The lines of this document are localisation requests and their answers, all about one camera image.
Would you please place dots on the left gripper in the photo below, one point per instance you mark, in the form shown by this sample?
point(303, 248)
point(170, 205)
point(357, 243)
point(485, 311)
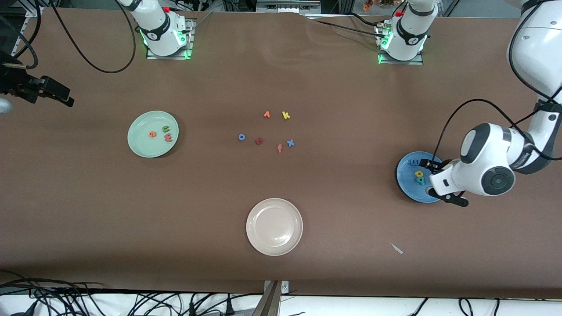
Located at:
point(444, 166)

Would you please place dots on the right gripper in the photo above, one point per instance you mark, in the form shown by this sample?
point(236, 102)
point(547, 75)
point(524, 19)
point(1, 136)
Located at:
point(13, 81)

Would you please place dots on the yellow foam letter a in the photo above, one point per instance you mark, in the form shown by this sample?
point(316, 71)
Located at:
point(417, 174)

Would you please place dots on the teal foam letter p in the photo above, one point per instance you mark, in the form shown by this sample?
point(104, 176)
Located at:
point(421, 181)

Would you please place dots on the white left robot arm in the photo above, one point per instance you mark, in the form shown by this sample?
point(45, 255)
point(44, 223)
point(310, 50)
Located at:
point(531, 48)

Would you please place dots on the blue plate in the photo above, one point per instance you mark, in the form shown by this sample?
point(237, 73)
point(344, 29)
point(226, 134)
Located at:
point(406, 184)

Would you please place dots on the small white tape scrap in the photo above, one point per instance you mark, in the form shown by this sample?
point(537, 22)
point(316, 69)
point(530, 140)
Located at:
point(396, 248)

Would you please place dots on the green plate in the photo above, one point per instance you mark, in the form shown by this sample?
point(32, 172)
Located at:
point(145, 147)

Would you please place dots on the beige plate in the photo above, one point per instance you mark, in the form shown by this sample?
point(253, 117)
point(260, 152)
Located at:
point(274, 227)

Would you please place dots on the dark red foam letter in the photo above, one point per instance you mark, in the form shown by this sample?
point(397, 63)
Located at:
point(259, 141)

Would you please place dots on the brown table cover sheet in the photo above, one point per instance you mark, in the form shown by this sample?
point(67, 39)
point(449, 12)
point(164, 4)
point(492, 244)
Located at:
point(281, 70)

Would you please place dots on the aluminium frame rail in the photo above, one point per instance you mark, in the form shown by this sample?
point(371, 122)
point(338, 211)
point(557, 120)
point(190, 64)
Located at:
point(17, 41)

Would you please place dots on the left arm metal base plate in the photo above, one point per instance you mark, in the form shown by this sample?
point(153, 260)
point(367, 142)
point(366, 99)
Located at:
point(417, 61)

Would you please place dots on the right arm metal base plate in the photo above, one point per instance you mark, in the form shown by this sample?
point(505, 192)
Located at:
point(151, 56)

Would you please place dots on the silver mount bracket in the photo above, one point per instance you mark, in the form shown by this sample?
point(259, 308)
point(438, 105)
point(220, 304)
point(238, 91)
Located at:
point(283, 287)

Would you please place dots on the silver frame crossbar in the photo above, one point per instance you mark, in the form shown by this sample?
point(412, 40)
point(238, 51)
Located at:
point(285, 6)

